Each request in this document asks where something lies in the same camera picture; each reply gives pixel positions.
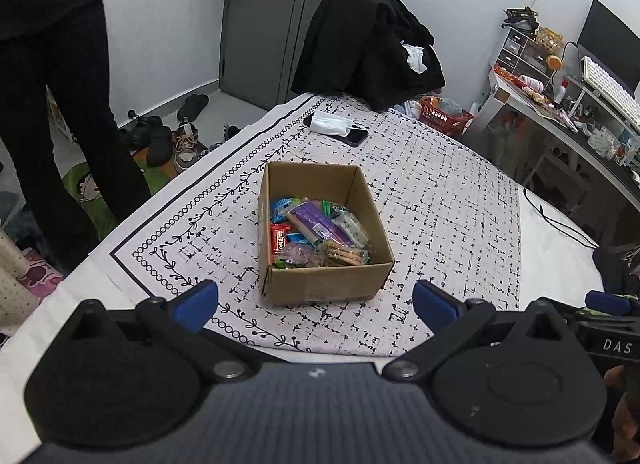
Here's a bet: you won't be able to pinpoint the black slippers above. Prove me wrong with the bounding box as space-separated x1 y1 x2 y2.
177 93 210 121

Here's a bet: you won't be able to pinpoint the purple snack packet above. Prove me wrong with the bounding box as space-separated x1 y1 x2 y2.
288 199 352 246

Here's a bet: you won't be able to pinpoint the white face mask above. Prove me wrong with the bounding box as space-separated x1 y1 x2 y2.
310 110 356 137

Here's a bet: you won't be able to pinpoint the printed white blanket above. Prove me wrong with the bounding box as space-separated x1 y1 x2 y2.
110 93 524 358

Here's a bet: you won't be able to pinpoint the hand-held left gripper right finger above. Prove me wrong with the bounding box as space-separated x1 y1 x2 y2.
382 279 581 382

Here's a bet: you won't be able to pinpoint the grey door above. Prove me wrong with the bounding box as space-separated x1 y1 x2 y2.
218 0 376 110

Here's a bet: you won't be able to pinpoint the clear packet with purple bun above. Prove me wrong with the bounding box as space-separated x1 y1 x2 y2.
277 243 324 269

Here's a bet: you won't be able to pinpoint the clear bag of cotton swabs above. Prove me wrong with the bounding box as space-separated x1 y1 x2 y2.
587 126 619 160

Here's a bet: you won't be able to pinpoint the black phone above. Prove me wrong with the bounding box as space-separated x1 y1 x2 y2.
303 114 370 148

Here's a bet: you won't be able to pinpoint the black shoes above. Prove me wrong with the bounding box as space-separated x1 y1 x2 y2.
117 114 174 168

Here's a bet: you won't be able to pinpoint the woven basket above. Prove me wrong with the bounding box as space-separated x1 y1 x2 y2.
534 26 564 53

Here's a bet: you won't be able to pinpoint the white desk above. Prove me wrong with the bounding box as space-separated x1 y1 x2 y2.
487 66 640 206

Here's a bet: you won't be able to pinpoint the red snack packet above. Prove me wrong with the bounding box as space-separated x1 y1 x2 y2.
269 223 291 265
493 65 544 100

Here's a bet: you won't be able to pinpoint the black cable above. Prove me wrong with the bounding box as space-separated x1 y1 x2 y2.
522 186 601 249

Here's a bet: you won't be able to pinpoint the dark cloth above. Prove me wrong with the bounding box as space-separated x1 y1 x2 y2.
592 243 640 296

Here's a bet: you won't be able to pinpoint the grey drawer organizer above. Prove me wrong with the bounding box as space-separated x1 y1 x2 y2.
499 26 551 76

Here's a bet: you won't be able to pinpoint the orange cracker packet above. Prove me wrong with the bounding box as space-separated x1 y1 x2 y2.
319 239 372 268

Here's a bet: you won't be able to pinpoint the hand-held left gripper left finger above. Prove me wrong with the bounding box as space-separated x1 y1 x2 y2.
65 279 261 382

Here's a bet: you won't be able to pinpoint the red plastic basket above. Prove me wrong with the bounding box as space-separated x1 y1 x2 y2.
418 96 475 138

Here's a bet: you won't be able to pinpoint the black monitor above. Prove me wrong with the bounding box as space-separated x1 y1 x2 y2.
577 0 640 96

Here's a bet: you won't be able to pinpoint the green floor mat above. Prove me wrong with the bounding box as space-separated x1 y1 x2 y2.
62 158 171 241

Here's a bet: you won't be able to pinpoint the white crumpled cloth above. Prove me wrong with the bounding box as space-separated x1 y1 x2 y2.
402 43 429 73

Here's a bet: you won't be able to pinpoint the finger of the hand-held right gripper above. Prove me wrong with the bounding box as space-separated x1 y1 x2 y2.
584 289 640 318

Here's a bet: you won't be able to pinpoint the black jacket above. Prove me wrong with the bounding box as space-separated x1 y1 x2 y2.
291 0 446 112

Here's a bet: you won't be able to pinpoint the red flat snack packet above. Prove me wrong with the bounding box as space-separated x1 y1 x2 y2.
493 65 544 100

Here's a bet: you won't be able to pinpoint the white keyboard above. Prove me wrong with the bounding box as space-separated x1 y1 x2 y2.
580 55 640 131

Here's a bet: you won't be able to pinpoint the beige sneakers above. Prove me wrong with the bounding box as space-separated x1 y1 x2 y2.
172 123 201 173

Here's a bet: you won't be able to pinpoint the brown cardboard box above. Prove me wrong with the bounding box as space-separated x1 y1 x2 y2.
257 160 396 308

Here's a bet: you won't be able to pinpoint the person's right hand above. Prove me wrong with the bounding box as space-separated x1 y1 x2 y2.
603 365 640 458

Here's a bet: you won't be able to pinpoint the dotted beige roll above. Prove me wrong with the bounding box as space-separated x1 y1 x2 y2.
0 228 41 331

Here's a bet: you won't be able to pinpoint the white keyboard riser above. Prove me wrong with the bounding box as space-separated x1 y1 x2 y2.
567 74 640 166

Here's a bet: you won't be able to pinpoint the clear teal pastry packet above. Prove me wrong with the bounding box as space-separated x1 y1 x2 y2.
332 211 374 251

